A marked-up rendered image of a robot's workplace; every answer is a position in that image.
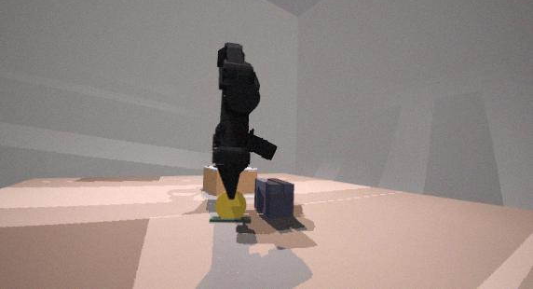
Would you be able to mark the gold coin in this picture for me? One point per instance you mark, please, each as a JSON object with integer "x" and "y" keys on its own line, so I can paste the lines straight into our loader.
{"x": 230, "y": 209}

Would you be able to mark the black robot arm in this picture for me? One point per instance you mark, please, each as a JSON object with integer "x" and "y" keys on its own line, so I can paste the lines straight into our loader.
{"x": 240, "y": 96}

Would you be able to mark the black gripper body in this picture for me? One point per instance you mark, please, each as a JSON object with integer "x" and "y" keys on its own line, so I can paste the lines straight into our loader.
{"x": 232, "y": 149}

